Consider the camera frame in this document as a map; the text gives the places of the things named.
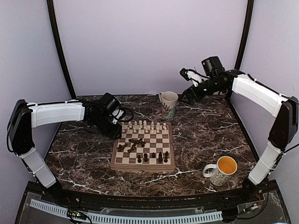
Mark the black frame post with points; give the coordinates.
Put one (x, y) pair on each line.
(59, 48)
(245, 34)

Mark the seashell pattern mug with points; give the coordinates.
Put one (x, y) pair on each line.
(169, 101)

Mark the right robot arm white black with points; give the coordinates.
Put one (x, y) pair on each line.
(284, 109)

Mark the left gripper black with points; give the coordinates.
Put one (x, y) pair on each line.
(113, 133)

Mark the right black frame post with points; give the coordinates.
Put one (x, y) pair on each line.
(245, 34)

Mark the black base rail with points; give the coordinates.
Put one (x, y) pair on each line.
(84, 198)

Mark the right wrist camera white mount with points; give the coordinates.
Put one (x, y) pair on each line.
(191, 75)

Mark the white cable duct strip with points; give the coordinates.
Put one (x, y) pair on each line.
(117, 216)

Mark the wooden chess board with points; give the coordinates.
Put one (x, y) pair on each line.
(154, 143)

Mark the white chess pieces row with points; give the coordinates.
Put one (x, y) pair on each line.
(142, 126)

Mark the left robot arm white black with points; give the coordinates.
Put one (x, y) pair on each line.
(24, 122)

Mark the dark tall piece back row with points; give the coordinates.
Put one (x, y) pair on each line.
(160, 157)

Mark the left black frame post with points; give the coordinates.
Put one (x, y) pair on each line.
(59, 48)

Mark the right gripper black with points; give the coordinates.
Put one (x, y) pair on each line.
(188, 92)

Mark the pile of dark chess pieces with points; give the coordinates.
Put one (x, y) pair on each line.
(133, 145)

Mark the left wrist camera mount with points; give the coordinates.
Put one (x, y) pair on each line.
(116, 115)

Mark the white mug yellow inside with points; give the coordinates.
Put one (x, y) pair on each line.
(220, 172)

